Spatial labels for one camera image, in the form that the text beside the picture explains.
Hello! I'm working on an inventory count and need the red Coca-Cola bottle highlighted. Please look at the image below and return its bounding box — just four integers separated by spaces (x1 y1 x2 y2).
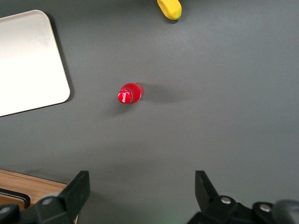
117 82 145 105

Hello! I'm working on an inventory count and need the wooden drawer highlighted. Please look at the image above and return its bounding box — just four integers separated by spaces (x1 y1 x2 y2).
0 169 69 212

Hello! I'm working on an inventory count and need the yellow lemon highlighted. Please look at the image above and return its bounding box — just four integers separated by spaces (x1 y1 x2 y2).
157 0 183 21

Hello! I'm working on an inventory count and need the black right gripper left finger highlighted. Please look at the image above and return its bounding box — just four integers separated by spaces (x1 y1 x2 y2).
28 170 91 224

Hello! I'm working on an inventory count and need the beige plastic tray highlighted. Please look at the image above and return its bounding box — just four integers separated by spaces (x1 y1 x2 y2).
0 9 71 117

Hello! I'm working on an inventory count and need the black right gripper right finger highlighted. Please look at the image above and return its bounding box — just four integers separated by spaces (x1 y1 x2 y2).
186 170 255 224

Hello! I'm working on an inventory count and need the black wire drawer handle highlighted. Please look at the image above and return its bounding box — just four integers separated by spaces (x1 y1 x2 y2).
0 188 31 207

